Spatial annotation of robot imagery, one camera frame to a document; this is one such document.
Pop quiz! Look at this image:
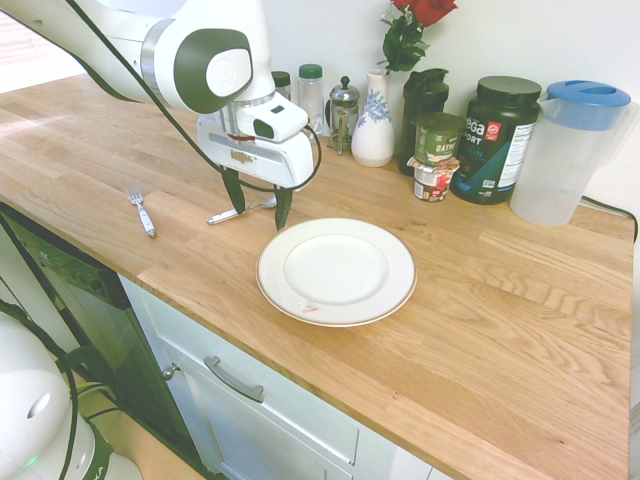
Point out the red white yogurt cup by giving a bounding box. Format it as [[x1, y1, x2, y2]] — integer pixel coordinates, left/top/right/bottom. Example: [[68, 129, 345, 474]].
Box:
[[406, 155, 461, 204]]

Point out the black dishwasher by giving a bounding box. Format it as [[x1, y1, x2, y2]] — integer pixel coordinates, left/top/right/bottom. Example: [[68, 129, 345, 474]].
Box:
[[0, 202, 201, 466]]

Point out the white-handled metal fork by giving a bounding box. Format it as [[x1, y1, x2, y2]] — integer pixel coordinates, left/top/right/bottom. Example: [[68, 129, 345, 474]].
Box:
[[125, 185, 159, 239]]

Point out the white gold-rimmed plate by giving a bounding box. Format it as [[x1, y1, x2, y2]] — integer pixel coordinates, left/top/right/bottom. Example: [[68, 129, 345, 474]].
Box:
[[255, 217, 418, 329]]

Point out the dark-lidded spice jar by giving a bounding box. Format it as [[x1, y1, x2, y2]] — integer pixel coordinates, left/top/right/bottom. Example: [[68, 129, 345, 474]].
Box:
[[271, 70, 293, 104]]

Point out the red rose bouquet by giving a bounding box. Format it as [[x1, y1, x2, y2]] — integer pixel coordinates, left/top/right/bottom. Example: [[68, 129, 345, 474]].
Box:
[[378, 0, 459, 76]]

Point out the black protein powder tub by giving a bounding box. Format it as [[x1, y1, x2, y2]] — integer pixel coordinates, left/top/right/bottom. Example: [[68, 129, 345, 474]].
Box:
[[448, 75, 544, 205]]

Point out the white window blind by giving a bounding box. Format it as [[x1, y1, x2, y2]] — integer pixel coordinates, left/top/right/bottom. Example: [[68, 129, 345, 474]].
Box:
[[0, 9, 86, 94]]

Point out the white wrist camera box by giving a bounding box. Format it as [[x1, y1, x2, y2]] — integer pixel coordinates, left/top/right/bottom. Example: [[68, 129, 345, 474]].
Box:
[[236, 97, 310, 145]]

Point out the clear pitcher blue lid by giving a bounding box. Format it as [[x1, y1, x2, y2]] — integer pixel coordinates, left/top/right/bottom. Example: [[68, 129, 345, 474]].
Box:
[[508, 79, 639, 227]]

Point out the black shaker bottle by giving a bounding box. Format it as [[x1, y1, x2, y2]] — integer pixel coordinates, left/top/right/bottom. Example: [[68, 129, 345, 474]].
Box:
[[398, 68, 450, 176]]

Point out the green oatmeal cup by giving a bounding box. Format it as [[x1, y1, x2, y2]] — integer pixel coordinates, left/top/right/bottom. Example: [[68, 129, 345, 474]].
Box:
[[412, 112, 465, 166]]

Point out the clear bottle green cap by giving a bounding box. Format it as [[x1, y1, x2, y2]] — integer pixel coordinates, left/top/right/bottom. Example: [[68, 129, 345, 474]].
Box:
[[297, 63, 326, 137]]

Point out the silver drawer handle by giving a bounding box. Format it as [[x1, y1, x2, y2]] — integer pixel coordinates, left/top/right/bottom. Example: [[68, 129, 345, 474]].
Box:
[[203, 355, 265, 404]]

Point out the glass French press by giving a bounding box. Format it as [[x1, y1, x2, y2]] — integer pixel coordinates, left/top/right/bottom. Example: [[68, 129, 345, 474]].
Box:
[[325, 75, 362, 156]]

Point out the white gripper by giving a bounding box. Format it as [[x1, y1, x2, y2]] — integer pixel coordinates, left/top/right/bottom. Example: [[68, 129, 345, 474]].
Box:
[[195, 112, 316, 232]]

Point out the white vase blue floral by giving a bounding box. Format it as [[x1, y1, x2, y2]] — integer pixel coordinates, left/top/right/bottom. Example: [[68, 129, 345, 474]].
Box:
[[350, 69, 396, 168]]

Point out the black power cable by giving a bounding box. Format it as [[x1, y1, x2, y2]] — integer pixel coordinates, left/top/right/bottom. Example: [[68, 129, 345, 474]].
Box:
[[579, 194, 640, 236]]

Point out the wooden robot mounting board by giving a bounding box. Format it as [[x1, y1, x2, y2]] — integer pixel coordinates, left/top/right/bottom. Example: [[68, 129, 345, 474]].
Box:
[[84, 407, 206, 480]]

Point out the white kitchen cabinet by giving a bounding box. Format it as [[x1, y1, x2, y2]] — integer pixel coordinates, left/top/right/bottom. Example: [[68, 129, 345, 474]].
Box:
[[117, 274, 436, 480]]

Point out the white-handled metal spoon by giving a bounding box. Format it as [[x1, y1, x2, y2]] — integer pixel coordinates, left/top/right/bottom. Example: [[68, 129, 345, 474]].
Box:
[[207, 194, 279, 226]]

